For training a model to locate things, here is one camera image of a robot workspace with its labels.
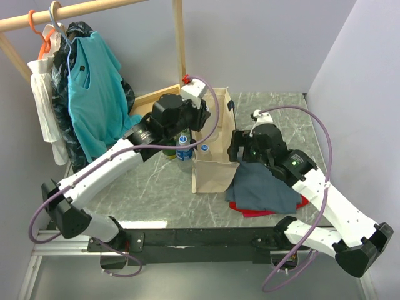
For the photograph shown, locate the dark floral hanging garment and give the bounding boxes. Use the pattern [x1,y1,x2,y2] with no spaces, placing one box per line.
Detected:
[51,21,136,173]

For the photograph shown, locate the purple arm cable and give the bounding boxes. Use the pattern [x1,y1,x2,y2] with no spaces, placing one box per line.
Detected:
[261,105,333,293]
[27,74,221,278]

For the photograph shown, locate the grey folded cloth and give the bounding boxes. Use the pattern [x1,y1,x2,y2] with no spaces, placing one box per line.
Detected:
[225,161,308,215]

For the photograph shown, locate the green Perrier glass bottle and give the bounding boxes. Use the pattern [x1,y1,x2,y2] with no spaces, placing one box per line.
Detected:
[162,139,176,159]

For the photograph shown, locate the light blue clothes hanger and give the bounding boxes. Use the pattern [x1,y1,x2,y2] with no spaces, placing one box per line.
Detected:
[48,1,73,74]

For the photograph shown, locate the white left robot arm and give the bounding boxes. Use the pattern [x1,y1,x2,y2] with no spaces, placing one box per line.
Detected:
[42,78,211,251]

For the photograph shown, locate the aluminium frame rail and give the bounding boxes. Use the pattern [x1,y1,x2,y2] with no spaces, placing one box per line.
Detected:
[17,162,379,300]

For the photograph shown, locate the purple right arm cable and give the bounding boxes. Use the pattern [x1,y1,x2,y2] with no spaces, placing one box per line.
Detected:
[261,105,333,293]

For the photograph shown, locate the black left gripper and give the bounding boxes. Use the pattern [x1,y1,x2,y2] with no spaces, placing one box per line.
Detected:
[164,94,210,141]

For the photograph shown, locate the orange clothes hanger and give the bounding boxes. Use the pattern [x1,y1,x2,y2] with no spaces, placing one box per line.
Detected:
[27,10,51,60]

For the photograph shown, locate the turquoise hanging shirt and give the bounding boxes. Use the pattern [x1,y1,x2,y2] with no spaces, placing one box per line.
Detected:
[68,31,142,163]

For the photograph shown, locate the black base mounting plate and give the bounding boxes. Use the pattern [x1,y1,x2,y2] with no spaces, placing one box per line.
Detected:
[86,227,312,266]

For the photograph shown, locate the white hanging garment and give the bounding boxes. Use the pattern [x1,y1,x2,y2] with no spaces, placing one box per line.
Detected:
[27,24,69,166]

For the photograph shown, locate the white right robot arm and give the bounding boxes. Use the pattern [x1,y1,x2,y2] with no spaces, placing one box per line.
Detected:
[227,124,394,278]

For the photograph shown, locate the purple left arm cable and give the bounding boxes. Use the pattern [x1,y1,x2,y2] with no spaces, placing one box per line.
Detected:
[27,74,221,278]

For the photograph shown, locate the clear Chang soda bottle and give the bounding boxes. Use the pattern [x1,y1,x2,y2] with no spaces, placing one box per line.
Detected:
[178,128,191,140]

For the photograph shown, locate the red folded cloth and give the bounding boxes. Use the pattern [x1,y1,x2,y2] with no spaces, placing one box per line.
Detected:
[229,196,309,218]

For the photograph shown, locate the wooden clothes rack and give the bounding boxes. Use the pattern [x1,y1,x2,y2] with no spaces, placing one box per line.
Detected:
[0,0,188,163]

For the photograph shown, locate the cream canvas tote bag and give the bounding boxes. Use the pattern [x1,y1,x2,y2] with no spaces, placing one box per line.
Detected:
[192,87,239,193]

